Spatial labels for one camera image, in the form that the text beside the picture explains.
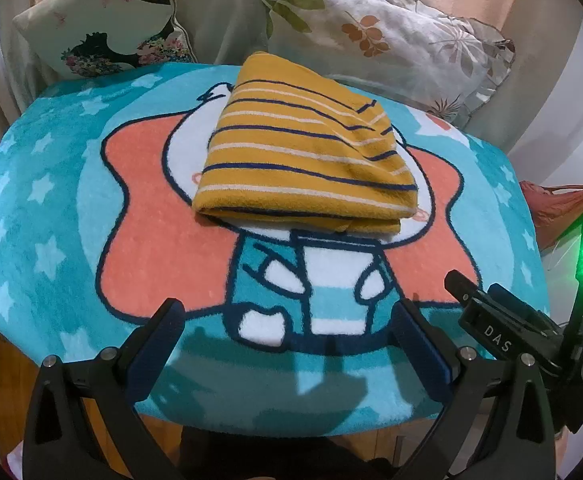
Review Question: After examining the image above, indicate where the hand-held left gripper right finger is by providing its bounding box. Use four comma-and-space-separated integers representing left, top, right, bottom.
390, 300, 557, 480

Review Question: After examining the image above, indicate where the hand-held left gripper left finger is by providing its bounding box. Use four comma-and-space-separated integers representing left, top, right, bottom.
24, 298, 187, 480

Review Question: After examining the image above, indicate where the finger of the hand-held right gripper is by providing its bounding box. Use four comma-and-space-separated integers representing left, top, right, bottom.
444, 270, 521, 362
486, 282, 565, 357

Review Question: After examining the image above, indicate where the yellow striped shirt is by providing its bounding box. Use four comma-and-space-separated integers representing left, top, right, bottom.
192, 51, 419, 236

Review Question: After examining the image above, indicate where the orange red cloth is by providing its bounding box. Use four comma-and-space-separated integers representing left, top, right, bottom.
519, 180, 583, 252

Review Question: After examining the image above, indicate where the blue star printed blanket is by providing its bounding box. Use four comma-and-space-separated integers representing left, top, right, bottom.
0, 62, 551, 437

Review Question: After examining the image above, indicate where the white leaf print pillow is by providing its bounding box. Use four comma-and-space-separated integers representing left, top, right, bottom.
255, 0, 517, 128

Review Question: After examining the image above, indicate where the beige curtain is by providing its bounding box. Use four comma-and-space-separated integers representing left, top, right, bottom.
0, 7, 47, 128

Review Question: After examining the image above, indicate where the white figure print pillow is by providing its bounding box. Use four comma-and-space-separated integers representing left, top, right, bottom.
12, 0, 198, 80

